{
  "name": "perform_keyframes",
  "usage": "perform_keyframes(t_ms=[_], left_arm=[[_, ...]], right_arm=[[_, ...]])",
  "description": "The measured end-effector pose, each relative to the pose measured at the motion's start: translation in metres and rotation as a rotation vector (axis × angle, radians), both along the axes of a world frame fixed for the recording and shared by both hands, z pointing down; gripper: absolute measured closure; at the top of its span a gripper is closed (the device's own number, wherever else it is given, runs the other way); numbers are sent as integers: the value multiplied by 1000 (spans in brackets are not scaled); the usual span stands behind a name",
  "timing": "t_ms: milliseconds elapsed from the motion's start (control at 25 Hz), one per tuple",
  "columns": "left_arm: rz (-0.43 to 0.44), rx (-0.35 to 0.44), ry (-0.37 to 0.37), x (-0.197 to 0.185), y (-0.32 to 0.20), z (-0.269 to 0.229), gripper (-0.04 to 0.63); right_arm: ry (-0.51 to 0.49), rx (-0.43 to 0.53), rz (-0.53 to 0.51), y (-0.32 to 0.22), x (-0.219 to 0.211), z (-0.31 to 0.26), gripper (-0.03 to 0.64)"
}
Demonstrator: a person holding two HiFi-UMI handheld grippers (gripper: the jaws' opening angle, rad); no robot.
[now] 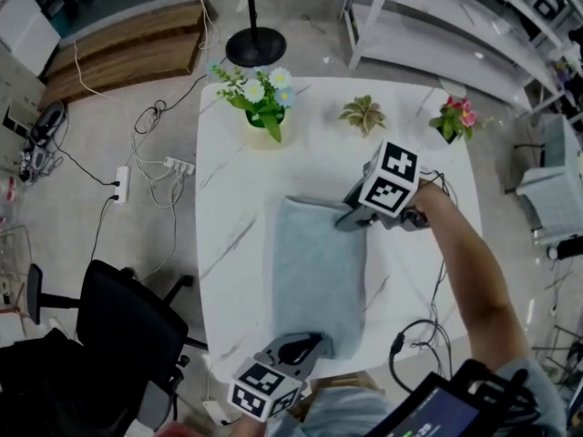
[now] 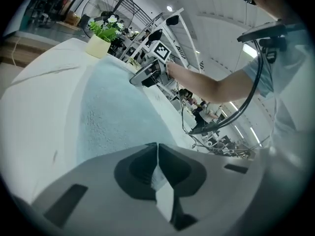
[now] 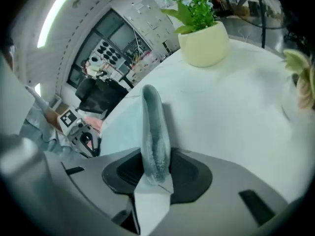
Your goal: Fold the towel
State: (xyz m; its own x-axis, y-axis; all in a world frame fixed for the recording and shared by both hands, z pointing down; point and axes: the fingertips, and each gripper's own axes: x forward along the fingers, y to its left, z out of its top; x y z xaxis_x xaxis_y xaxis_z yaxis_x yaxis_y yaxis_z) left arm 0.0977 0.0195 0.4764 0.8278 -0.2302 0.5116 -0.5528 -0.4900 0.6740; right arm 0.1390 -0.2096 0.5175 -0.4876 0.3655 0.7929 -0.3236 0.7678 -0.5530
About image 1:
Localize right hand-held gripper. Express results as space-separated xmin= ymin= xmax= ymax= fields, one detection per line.
xmin=334 ymin=139 xmax=431 ymax=234

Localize white cabinet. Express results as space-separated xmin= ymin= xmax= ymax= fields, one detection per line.
xmin=0 ymin=0 xmax=63 ymax=77

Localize tangle of white cables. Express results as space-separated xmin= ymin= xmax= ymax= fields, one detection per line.
xmin=129 ymin=107 xmax=197 ymax=281

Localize person's khaki trousers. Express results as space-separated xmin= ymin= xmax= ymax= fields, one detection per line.
xmin=291 ymin=371 xmax=388 ymax=398

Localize dark oval device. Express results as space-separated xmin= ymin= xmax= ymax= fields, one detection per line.
xmin=28 ymin=101 xmax=69 ymax=148

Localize black power cable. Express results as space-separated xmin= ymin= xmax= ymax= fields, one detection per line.
xmin=52 ymin=146 xmax=122 ymax=188

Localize light blue towel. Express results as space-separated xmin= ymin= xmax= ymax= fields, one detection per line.
xmin=271 ymin=193 xmax=369 ymax=361

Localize black office chair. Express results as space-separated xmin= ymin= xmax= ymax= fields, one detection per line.
xmin=0 ymin=259 xmax=210 ymax=437

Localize wooden step platform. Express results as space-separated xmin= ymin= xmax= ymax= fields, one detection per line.
xmin=37 ymin=0 xmax=210 ymax=112

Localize thin metal frame rack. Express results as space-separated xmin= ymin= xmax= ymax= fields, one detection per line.
xmin=0 ymin=224 xmax=34 ymax=322

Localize black standing fan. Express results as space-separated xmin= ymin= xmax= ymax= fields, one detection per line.
xmin=186 ymin=0 xmax=289 ymax=69

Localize black chest-mounted tablet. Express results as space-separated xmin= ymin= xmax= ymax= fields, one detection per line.
xmin=363 ymin=358 xmax=543 ymax=437

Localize white metal shelving rack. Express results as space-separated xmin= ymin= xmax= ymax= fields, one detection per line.
xmin=340 ymin=0 xmax=583 ymax=114

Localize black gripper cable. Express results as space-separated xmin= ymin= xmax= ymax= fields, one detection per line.
xmin=387 ymin=168 xmax=460 ymax=398

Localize daisy plant in cream pot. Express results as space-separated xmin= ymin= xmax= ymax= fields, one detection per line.
xmin=207 ymin=61 xmax=297 ymax=152

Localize black coiled fan cable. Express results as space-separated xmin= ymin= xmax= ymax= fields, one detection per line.
xmin=132 ymin=73 xmax=210 ymax=136

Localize long white cable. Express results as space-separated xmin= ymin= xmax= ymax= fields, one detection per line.
xmin=72 ymin=41 xmax=128 ymax=104

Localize chair with pale blue cover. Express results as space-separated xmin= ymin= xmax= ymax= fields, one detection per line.
xmin=504 ymin=114 xmax=583 ymax=248

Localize pink padded jacket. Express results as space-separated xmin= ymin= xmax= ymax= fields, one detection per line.
xmin=154 ymin=421 xmax=199 ymax=437

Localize small grey device with wires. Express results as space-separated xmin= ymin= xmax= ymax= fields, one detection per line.
xmin=17 ymin=146 xmax=64 ymax=186

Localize person's right forearm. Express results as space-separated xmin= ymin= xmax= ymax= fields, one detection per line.
xmin=411 ymin=177 xmax=535 ymax=373

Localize pink flower plant in pot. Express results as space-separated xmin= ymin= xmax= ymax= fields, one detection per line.
xmin=427 ymin=96 xmax=479 ymax=145

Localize white power strip black plugs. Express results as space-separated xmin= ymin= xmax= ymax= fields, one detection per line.
xmin=112 ymin=165 xmax=133 ymax=206

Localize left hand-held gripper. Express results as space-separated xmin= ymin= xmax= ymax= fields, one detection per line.
xmin=226 ymin=331 xmax=332 ymax=424

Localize person's light blue shirt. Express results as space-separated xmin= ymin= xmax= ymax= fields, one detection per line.
xmin=271 ymin=357 xmax=570 ymax=437

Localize pack of clear water bottles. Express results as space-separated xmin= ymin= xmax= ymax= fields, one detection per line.
xmin=0 ymin=175 xmax=19 ymax=227

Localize white socket box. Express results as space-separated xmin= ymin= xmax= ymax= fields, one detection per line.
xmin=200 ymin=399 xmax=230 ymax=428

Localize beige locker cabinet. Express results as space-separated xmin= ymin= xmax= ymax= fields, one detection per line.
xmin=0 ymin=43 xmax=46 ymax=138

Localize small succulent in white pot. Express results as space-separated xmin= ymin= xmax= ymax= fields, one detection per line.
xmin=338 ymin=94 xmax=388 ymax=139

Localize teal storage cabinet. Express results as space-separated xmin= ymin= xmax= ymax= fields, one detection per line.
xmin=43 ymin=0 xmax=78 ymax=34

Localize white oval disc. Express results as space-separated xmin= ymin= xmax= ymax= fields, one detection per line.
xmin=436 ymin=77 xmax=468 ymax=99

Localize person's left forearm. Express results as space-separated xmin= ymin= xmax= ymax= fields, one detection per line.
xmin=236 ymin=415 xmax=274 ymax=437

